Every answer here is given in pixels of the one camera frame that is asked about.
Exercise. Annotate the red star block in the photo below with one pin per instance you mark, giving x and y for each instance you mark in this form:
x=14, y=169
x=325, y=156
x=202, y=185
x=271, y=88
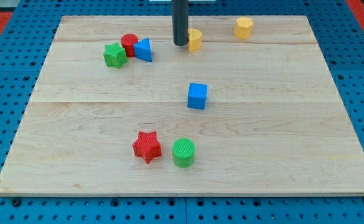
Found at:
x=147, y=146

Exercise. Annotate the blue triangle block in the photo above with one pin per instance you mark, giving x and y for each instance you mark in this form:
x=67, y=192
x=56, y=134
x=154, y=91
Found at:
x=142, y=50

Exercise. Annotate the green star block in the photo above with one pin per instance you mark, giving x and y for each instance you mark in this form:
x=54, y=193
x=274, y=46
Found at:
x=115, y=55

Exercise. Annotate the blue cube block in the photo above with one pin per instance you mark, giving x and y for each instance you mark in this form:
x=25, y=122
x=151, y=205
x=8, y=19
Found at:
x=197, y=96

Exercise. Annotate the green cylinder block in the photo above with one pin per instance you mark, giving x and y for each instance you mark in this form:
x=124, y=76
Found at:
x=183, y=152

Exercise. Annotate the light wooden board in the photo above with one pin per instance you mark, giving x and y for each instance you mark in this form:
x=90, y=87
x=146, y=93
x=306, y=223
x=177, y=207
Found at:
x=274, y=124

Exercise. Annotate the yellow half-cylinder block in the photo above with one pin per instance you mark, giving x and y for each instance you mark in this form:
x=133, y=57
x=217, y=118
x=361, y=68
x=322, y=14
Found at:
x=194, y=39

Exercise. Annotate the red cylinder block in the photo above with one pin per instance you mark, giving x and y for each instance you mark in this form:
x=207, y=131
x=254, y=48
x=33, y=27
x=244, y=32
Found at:
x=127, y=42

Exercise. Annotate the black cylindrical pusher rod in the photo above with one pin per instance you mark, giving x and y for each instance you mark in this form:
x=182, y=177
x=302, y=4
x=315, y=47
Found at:
x=180, y=22

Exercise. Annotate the yellow hexagon block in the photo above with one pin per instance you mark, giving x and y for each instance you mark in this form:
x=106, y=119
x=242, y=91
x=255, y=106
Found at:
x=243, y=27

